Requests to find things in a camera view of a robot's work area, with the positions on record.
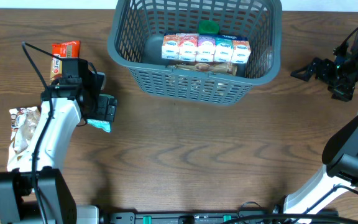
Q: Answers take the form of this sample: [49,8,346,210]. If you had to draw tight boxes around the teal wipes packet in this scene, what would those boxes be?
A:
[86,93,115,134]

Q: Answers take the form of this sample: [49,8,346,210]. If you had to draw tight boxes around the gold coffee bag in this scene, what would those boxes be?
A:
[167,62,237,75]

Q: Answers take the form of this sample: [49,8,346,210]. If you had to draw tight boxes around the Kleenex tissue multipack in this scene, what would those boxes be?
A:
[161,33,252,64]

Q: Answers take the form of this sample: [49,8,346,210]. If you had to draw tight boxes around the green lid jar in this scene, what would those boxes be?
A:
[197,20,219,34]

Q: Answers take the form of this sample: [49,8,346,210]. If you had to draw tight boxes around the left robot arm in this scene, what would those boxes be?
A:
[0,58,117,223]

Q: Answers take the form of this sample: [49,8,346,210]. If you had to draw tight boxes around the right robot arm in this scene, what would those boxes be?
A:
[274,27,358,223]

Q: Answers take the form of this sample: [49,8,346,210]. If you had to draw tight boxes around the orange spaghetti packet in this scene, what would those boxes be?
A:
[50,40,80,82]

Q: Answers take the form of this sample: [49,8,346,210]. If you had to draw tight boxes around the white brown snack bag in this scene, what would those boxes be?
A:
[7,106,40,171]

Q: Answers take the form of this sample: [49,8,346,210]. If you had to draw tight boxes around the grey plastic basket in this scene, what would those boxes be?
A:
[108,0,282,105]

